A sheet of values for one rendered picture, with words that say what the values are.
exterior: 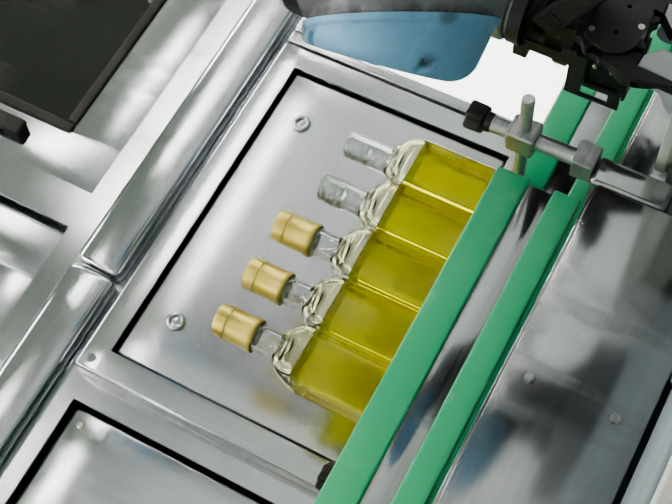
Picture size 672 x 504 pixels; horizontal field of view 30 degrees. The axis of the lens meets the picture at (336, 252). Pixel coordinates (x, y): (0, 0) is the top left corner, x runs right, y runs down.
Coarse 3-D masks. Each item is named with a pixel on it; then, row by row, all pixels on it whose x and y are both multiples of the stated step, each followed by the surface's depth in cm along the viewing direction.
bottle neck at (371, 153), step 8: (352, 136) 129; (360, 136) 130; (352, 144) 129; (360, 144) 129; (368, 144) 129; (376, 144) 129; (384, 144) 129; (344, 152) 130; (352, 152) 129; (360, 152) 129; (368, 152) 128; (376, 152) 128; (384, 152) 128; (352, 160) 130; (360, 160) 129; (368, 160) 129; (376, 160) 128; (384, 160) 128; (376, 168) 129
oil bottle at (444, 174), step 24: (408, 144) 127; (432, 144) 127; (384, 168) 128; (408, 168) 126; (432, 168) 125; (456, 168) 125; (480, 168) 125; (432, 192) 125; (456, 192) 124; (480, 192) 124
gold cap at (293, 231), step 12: (288, 216) 125; (300, 216) 126; (276, 228) 125; (288, 228) 125; (300, 228) 125; (312, 228) 125; (276, 240) 126; (288, 240) 125; (300, 240) 124; (300, 252) 126
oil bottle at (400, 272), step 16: (352, 240) 123; (368, 240) 122; (384, 240) 122; (336, 256) 122; (352, 256) 122; (368, 256) 122; (384, 256) 121; (400, 256) 121; (416, 256) 121; (432, 256) 121; (336, 272) 123; (352, 272) 121; (368, 272) 121; (384, 272) 121; (400, 272) 121; (416, 272) 120; (432, 272) 120; (368, 288) 121; (384, 288) 120; (400, 288) 120; (416, 288) 120; (416, 304) 119
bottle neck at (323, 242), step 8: (320, 232) 125; (328, 232) 125; (312, 240) 124; (320, 240) 124; (328, 240) 124; (336, 240) 124; (312, 248) 124; (320, 248) 124; (328, 248) 124; (320, 256) 125; (328, 256) 124
